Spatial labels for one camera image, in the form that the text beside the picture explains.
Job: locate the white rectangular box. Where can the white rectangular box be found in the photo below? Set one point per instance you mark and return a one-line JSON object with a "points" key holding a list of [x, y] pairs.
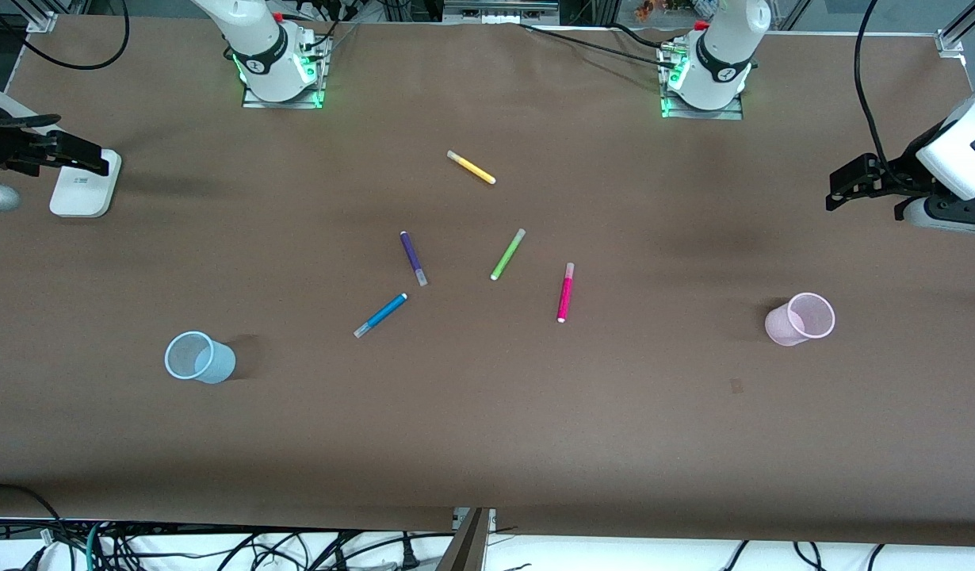
{"points": [[79, 194]]}

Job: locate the green marker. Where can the green marker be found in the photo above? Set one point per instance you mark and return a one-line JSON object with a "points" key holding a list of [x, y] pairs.
{"points": [[507, 254]]}

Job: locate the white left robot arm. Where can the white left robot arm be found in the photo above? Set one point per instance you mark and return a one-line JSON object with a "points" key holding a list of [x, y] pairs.
{"points": [[725, 47]]}

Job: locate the translucent blue plastic cup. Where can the translucent blue plastic cup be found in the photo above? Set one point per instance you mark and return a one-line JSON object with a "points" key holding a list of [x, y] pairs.
{"points": [[210, 363]]}

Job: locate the brown paper table cover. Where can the brown paper table cover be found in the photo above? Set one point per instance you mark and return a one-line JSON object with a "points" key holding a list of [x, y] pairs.
{"points": [[487, 436]]}

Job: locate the purple marker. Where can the purple marker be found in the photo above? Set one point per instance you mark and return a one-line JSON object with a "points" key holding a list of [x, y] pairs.
{"points": [[412, 255]]}

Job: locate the aluminium frame profile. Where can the aluminium frame profile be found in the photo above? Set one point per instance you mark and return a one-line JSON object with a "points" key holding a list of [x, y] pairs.
{"points": [[959, 36], [42, 17]]}

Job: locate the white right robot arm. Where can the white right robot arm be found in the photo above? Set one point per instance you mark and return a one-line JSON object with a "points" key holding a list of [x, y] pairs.
{"points": [[258, 40]]}

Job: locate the grey metal device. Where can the grey metal device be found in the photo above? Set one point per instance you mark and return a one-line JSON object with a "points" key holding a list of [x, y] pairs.
{"points": [[499, 9]]}

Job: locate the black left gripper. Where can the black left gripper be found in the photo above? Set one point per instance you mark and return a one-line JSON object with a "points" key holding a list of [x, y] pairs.
{"points": [[898, 168]]}

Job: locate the translucent pink plastic cup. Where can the translucent pink plastic cup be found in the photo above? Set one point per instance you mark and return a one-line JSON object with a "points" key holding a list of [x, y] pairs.
{"points": [[797, 323]]}

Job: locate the blue marker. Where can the blue marker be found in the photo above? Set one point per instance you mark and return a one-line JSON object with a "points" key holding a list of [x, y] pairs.
{"points": [[382, 314]]}

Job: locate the pink marker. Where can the pink marker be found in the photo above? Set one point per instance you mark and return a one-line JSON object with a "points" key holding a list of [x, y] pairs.
{"points": [[565, 295]]}

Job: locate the yellow marker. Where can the yellow marker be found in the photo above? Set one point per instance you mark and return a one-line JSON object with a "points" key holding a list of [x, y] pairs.
{"points": [[472, 167]]}

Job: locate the aluminium frame post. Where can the aluminium frame post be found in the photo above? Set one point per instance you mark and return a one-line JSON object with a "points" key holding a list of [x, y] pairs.
{"points": [[468, 547]]}

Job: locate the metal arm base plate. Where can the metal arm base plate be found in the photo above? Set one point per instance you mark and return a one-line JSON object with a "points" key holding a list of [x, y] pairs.
{"points": [[729, 113], [309, 99]]}

